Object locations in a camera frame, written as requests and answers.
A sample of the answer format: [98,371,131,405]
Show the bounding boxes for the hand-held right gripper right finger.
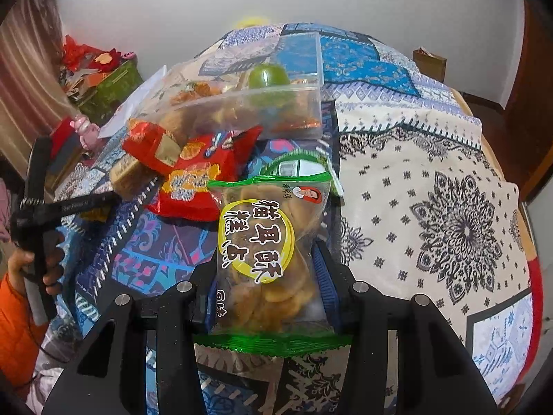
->
[312,242,497,415]

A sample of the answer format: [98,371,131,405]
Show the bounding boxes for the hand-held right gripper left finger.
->
[52,264,217,415]

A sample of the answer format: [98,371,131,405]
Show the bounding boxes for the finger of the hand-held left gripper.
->
[21,136,53,209]
[41,192,122,222]

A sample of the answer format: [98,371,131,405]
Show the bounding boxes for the tan bar packet white label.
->
[109,156,161,200]

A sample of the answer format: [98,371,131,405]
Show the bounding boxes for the clear crisp packet green edges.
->
[193,172,353,357]

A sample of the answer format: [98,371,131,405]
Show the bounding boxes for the orange cracker bar packet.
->
[274,114,321,132]

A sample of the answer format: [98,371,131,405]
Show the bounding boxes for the orange fried snack clear packet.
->
[173,79,227,107]

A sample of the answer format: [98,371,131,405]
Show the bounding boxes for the clear plastic container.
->
[162,31,325,141]

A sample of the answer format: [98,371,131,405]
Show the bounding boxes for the green jelly cup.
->
[247,64,291,107]

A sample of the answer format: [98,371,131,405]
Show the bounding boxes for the person's left hand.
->
[6,229,65,297]

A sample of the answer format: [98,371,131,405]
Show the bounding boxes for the red box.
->
[45,118,85,169]

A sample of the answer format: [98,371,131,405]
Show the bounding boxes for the pink doll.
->
[73,112,106,156]

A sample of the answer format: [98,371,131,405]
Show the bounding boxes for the red gold snack packet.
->
[122,119,182,170]

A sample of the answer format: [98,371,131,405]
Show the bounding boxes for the brown striped curtain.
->
[0,0,74,174]

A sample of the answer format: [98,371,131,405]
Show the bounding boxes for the green storage box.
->
[75,61,143,115]

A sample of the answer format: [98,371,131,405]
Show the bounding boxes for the green white snack packet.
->
[258,148,344,197]

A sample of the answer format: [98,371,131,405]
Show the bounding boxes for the red snack bag orange print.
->
[147,126,264,222]

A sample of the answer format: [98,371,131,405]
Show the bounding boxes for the green bin with clutter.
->
[58,35,134,96]

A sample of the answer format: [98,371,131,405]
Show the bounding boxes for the blue patchwork quilt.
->
[26,21,543,415]

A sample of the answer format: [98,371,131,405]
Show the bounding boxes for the brown cardboard box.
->
[412,47,448,83]

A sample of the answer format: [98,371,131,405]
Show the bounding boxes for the brown wooden door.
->
[501,0,553,204]

